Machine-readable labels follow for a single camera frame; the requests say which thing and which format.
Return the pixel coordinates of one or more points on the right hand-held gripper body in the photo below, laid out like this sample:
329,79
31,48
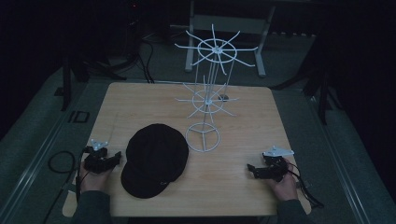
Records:
274,165

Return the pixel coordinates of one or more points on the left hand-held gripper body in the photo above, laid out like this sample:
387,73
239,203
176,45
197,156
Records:
97,160

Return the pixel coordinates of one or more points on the black cap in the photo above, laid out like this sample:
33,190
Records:
154,160

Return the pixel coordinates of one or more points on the person's left hand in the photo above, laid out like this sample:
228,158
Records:
92,180

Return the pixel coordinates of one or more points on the person's right hand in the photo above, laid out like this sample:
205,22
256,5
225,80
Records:
285,186

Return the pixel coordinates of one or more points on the black tripod stand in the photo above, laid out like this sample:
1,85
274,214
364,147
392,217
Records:
314,84

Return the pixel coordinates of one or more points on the grey metal table frame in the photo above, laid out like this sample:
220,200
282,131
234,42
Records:
227,40

